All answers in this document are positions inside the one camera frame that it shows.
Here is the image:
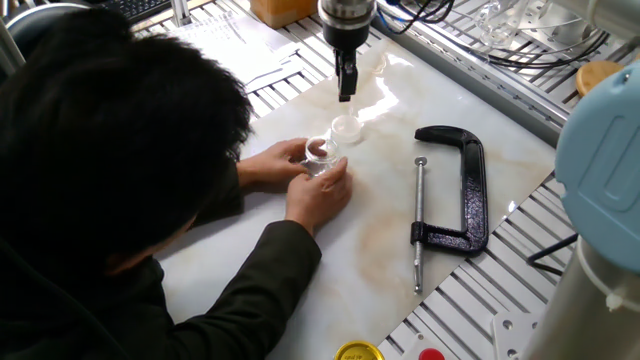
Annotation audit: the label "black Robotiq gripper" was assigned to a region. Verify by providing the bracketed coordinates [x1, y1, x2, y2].
[319, 17, 374, 104]

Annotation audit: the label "black metal C-clamp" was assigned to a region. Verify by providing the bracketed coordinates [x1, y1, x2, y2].
[409, 124, 491, 296]

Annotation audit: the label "right forearm dark sleeve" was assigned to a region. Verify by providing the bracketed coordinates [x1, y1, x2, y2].
[164, 219, 323, 360]

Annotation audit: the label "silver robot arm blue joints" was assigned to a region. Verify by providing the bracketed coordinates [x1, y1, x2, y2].
[316, 0, 640, 360]

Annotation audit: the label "yellow metal lid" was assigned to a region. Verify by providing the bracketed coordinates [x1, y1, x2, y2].
[333, 340, 386, 360]

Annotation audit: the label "person's left hand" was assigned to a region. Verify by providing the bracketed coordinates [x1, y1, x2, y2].
[235, 137, 327, 195]

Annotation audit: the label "person's right hand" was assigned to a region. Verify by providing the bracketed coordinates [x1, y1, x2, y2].
[284, 155, 354, 237]

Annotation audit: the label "wooden block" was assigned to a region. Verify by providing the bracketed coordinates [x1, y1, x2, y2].
[248, 0, 321, 30]

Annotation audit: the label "stack of printed papers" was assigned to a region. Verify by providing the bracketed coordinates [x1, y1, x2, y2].
[164, 12, 311, 119]

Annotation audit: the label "marble pattern tile board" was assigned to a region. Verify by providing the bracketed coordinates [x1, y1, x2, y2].
[154, 39, 557, 360]

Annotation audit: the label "clear glass cup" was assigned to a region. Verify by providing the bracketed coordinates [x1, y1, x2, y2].
[472, 0, 524, 50]

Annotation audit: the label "black computer keyboard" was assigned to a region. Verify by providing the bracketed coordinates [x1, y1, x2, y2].
[94, 0, 174, 25]

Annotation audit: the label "round wooden stand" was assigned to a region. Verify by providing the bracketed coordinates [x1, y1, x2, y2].
[574, 59, 626, 98]

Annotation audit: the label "person with black hair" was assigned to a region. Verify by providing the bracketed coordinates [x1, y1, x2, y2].
[0, 7, 254, 360]

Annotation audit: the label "white box with red button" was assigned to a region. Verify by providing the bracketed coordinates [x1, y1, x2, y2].
[399, 332, 451, 360]

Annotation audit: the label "black office chair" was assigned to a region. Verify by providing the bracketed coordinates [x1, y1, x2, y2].
[3, 2, 94, 64]

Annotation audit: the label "white perforated plate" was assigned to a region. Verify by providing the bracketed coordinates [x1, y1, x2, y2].
[490, 312, 546, 360]

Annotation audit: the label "blue cable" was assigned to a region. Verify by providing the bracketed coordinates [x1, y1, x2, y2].
[375, 0, 401, 34]

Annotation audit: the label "aluminium profile rail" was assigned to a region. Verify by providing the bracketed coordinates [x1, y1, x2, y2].
[372, 2, 576, 149]

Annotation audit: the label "metal post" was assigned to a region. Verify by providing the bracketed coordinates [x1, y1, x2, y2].
[169, 0, 194, 28]

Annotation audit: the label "black cable bundle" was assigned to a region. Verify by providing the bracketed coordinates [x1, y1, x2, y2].
[389, 0, 612, 70]

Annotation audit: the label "thick black cable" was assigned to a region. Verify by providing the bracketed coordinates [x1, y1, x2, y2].
[525, 233, 580, 277]

